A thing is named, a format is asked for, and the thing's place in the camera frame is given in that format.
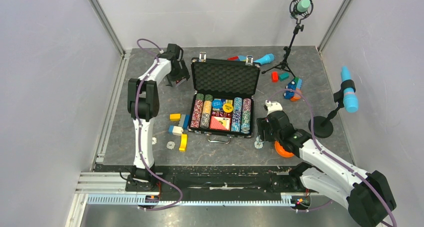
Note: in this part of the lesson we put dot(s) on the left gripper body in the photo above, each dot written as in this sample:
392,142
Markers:
177,74

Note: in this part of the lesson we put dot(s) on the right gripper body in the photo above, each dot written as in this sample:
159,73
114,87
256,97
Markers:
270,135

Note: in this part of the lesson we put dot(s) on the yellow round button chip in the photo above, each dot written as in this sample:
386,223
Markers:
227,108

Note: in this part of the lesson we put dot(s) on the blue round button chip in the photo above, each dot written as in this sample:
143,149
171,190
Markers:
217,104

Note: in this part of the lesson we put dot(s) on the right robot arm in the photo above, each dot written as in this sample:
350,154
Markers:
367,196

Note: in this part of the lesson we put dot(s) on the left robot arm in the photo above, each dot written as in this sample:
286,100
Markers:
143,105

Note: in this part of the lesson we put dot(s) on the orange curved track piece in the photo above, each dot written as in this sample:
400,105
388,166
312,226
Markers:
281,151

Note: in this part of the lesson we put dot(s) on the green purple chip row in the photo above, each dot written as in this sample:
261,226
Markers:
246,116

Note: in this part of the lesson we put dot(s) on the blue chip row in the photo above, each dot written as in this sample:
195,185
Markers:
236,114

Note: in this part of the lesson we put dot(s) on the blue toy car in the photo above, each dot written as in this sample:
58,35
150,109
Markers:
293,90

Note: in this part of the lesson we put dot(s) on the blue microphone on stand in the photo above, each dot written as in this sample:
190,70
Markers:
345,98

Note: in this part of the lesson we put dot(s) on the teal small block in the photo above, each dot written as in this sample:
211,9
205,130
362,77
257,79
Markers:
283,76

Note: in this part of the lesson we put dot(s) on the red small block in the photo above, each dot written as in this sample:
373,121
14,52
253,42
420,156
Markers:
274,77

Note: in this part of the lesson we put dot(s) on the black poker case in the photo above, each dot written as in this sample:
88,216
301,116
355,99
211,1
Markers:
224,79

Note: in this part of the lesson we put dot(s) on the red playing card deck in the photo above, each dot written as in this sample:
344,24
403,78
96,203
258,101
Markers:
220,123

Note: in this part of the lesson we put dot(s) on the red chip row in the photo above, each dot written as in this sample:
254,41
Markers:
197,110

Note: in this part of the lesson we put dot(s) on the red dice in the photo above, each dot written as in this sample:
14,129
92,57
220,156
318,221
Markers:
221,114

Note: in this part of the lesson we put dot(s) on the yellow small block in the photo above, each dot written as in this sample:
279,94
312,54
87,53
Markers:
175,117

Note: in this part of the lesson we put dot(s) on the red blue flat blocks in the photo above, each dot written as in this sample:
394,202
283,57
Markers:
241,58

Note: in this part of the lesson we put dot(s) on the blue grey block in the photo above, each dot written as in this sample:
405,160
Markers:
184,121

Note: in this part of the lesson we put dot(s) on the blue toy microphone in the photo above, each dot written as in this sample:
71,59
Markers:
266,59

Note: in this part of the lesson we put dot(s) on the white blue block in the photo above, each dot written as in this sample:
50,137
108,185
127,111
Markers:
175,130

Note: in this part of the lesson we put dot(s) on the yellow long block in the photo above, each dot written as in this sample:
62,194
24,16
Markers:
183,143

